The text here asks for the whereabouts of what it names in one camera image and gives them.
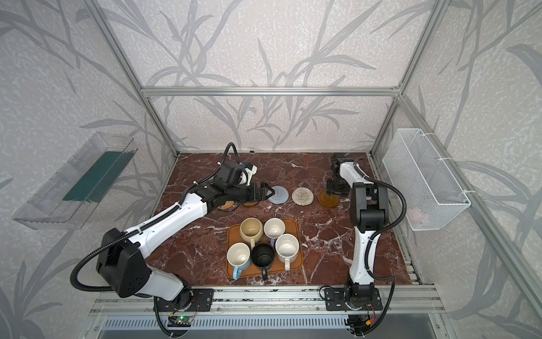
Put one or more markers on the cream woven coaster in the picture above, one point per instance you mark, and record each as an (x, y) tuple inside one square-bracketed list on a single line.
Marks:
[(302, 196)]

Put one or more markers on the white wire mesh basket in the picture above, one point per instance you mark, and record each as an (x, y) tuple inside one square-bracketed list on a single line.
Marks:
[(433, 195)]

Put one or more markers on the purple ceramic mug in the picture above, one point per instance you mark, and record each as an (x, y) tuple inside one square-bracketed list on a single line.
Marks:
[(273, 229)]

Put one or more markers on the white speckled mug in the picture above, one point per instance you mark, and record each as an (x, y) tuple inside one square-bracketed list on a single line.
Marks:
[(287, 248)]

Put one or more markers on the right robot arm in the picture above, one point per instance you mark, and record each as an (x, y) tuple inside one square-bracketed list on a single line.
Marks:
[(369, 214)]

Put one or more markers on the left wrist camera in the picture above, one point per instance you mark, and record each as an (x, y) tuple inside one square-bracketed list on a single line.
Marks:
[(248, 170)]

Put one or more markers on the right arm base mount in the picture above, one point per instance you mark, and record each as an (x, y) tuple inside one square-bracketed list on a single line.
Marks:
[(361, 298)]

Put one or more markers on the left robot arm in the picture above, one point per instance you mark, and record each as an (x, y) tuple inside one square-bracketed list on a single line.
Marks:
[(121, 256)]

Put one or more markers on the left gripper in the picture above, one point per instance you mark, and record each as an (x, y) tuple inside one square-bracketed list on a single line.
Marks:
[(253, 192)]

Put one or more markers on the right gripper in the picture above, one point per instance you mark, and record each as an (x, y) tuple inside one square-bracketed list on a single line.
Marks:
[(336, 184)]

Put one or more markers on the beige ceramic mug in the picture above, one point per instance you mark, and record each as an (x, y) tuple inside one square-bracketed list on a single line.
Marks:
[(251, 231)]

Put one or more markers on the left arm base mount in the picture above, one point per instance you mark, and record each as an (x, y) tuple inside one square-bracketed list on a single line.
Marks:
[(193, 300)]

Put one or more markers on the woven straw coaster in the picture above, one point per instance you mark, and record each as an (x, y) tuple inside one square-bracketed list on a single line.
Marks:
[(227, 205)]

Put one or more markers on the light blue mug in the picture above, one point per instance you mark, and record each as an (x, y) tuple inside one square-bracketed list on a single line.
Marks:
[(239, 257)]

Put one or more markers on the grey woven coaster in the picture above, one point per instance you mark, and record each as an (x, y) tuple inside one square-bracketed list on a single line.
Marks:
[(280, 195)]

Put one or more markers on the orange serving tray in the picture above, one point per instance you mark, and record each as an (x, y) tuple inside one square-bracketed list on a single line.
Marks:
[(233, 237)]

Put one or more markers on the black ceramic mug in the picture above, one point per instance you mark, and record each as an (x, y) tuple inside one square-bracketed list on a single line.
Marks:
[(263, 257)]

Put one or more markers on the aluminium front rail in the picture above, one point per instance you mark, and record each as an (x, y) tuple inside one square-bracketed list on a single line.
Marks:
[(267, 300)]

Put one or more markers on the clear plastic wall bin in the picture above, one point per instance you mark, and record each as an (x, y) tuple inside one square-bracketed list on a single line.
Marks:
[(70, 197)]

